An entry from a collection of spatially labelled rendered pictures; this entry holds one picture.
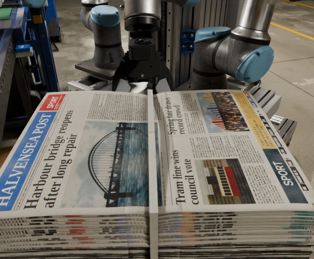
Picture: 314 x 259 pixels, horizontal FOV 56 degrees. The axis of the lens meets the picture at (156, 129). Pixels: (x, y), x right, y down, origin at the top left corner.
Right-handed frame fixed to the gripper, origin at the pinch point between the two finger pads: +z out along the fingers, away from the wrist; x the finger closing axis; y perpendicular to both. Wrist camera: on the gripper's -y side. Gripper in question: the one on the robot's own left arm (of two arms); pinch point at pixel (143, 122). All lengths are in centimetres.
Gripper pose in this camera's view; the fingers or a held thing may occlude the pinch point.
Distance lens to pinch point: 58.4
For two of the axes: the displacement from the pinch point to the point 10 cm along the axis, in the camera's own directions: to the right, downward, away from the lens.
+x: -10.0, 0.1, -0.2
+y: -0.2, -0.6, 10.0
